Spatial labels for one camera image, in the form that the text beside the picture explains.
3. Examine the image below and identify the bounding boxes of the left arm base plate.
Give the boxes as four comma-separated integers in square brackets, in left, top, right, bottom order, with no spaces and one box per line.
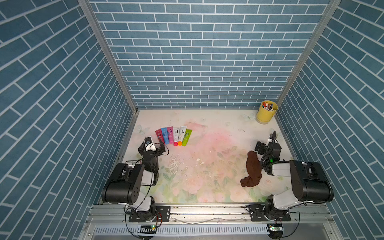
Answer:
[128,206,171,223]

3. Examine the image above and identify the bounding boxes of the blue toothpaste tube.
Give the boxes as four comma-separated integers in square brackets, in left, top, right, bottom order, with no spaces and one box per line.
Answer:
[161,128,169,145]

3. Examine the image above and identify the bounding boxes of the red toothpaste tube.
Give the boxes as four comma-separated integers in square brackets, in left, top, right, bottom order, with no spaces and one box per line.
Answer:
[155,129,165,144]

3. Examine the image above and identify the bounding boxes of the pens in cup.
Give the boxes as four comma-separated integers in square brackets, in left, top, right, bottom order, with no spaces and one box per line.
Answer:
[262,102,274,111]

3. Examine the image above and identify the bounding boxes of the brown cloth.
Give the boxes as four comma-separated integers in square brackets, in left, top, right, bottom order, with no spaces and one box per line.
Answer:
[240,151,262,188]

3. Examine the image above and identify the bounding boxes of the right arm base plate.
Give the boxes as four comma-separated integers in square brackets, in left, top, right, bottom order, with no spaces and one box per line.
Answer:
[246,204,291,222]

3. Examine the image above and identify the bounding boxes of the magenta toothpaste tube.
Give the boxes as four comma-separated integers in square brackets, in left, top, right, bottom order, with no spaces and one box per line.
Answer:
[167,127,174,144]

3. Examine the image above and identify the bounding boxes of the colourful card on table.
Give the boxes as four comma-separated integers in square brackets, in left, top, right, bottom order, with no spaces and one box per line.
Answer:
[126,160,142,166]

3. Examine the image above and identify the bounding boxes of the green toothpaste tube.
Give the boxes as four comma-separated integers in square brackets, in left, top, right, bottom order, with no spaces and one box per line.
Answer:
[182,129,193,147]

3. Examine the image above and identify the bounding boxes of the white orange-cap toothpaste tube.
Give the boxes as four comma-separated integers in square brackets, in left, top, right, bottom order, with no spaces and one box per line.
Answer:
[178,126,187,146]

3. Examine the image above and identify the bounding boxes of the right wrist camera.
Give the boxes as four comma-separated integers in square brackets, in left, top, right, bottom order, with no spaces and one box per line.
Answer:
[267,131,278,146]

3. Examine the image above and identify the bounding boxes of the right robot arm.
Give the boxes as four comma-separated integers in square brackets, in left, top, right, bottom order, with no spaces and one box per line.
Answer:
[255,139,334,215]

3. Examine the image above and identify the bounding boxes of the white pink-cap toothpaste tube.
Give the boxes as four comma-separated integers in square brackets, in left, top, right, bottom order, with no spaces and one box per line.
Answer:
[173,127,180,147]

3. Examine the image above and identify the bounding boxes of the yellow cup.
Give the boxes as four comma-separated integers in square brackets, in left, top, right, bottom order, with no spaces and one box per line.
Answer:
[256,100,278,125]

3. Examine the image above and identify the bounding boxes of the aluminium front rail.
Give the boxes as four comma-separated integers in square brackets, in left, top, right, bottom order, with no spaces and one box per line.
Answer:
[86,203,334,225]

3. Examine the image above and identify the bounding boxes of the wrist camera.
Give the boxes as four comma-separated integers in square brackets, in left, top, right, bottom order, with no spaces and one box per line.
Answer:
[267,131,278,146]
[144,137,153,147]

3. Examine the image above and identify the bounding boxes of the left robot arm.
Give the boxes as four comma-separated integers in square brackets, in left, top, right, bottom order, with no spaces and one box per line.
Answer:
[102,137,166,215]

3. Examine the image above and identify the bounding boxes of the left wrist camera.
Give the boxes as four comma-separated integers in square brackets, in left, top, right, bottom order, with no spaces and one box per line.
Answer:
[144,137,153,147]

